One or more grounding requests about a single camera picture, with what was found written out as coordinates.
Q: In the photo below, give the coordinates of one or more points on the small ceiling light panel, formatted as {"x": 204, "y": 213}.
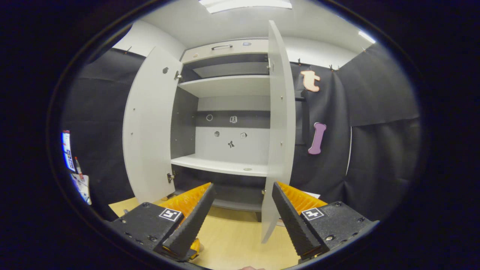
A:
{"x": 366, "y": 36}

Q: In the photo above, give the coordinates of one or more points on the white cabinet drawer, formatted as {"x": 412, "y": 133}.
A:
{"x": 232, "y": 50}

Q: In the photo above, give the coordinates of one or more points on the large ceiling light panel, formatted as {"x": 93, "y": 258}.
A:
{"x": 245, "y": 4}

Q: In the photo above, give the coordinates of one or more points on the lit computer screen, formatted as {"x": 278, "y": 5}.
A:
{"x": 67, "y": 150}

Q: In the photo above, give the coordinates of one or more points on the white printed papers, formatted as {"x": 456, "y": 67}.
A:
{"x": 83, "y": 187}

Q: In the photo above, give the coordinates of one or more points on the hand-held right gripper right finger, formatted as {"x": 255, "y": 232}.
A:
{"x": 296, "y": 225}

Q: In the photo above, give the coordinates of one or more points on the red pen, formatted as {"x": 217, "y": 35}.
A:
{"x": 78, "y": 167}

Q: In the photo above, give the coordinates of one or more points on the white and grey cabinet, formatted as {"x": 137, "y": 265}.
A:
{"x": 228, "y": 86}

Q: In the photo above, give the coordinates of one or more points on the black backdrop cloth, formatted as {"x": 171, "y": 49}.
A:
{"x": 375, "y": 150}

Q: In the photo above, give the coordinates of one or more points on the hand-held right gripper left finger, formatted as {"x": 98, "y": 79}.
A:
{"x": 191, "y": 225}

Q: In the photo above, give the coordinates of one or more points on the white cabinet door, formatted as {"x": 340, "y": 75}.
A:
{"x": 281, "y": 112}
{"x": 150, "y": 131}

